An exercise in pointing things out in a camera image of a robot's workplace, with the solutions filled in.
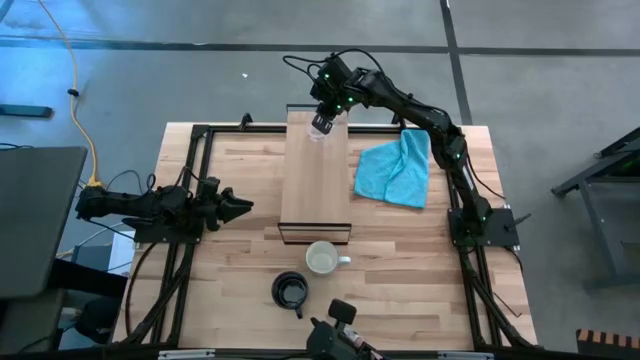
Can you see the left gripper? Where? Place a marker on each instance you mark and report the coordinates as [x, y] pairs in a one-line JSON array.
[[212, 207]]

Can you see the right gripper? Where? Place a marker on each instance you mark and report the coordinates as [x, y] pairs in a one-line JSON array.
[[334, 97]]

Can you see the clear glass footed cup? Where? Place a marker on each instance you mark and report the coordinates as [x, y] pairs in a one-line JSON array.
[[316, 136]]

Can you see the black speckled enamel mug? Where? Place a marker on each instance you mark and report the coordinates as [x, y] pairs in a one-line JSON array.
[[290, 291]]

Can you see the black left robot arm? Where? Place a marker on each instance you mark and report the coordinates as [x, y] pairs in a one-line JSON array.
[[125, 205]]

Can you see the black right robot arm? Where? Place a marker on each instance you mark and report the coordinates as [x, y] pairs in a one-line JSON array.
[[440, 130]]

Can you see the blue microfibre cloth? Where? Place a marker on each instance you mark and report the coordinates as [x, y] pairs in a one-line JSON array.
[[395, 170]]

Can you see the white paper sheet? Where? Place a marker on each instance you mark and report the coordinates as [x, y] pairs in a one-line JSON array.
[[122, 252]]

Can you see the black office chair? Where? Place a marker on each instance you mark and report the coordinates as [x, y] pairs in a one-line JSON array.
[[85, 280]]

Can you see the grey desk top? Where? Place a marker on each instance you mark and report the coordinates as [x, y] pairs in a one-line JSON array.
[[35, 220]]

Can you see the black floor bar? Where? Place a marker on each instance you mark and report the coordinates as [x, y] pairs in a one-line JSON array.
[[25, 111]]

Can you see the orange black striped box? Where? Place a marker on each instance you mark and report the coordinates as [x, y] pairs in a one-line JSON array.
[[607, 341]]

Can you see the black aluminium rig frame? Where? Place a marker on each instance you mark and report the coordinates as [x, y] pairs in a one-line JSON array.
[[370, 129]]

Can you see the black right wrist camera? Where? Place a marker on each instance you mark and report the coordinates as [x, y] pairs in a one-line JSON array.
[[335, 67]]

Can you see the wooden shelf black frame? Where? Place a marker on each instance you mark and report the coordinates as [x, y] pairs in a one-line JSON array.
[[315, 185]]

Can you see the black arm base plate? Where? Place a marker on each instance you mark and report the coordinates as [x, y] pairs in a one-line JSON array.
[[502, 225], [165, 237]]

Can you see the silver table bracket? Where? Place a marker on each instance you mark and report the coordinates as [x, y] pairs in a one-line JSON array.
[[185, 355], [465, 356]]

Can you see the grey metal table frame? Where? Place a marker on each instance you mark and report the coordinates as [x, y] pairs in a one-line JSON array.
[[612, 265]]

